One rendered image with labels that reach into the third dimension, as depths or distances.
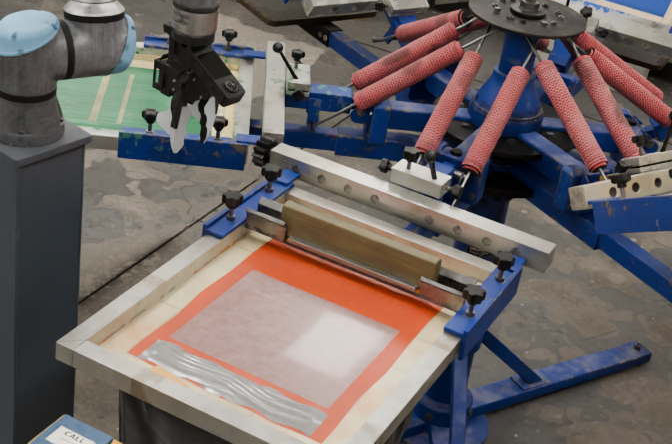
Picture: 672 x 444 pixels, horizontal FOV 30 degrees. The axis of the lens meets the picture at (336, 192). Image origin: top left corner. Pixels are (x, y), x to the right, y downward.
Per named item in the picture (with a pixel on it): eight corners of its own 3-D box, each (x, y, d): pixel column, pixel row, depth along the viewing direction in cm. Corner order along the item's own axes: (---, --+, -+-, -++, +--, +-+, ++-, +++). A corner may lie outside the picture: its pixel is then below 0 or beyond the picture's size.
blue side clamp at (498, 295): (461, 361, 240) (468, 332, 236) (438, 352, 241) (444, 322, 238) (516, 294, 264) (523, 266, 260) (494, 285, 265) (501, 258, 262)
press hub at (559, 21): (471, 484, 350) (581, 41, 286) (350, 429, 364) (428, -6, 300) (520, 413, 381) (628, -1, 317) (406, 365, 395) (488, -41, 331)
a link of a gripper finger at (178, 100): (182, 125, 210) (195, 77, 208) (189, 129, 209) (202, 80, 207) (162, 125, 206) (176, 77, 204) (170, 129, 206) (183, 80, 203)
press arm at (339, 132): (20, 122, 317) (20, 101, 315) (25, 112, 323) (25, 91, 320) (494, 172, 329) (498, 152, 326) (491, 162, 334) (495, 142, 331)
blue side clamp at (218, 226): (219, 260, 260) (222, 232, 256) (199, 252, 261) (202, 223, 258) (291, 206, 284) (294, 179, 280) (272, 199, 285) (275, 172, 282)
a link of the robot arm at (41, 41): (-16, 74, 240) (-16, 8, 233) (51, 67, 247) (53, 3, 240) (5, 100, 231) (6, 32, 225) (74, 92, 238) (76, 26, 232)
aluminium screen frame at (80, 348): (341, 496, 201) (344, 478, 199) (54, 359, 222) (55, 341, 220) (513, 286, 264) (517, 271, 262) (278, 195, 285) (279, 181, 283)
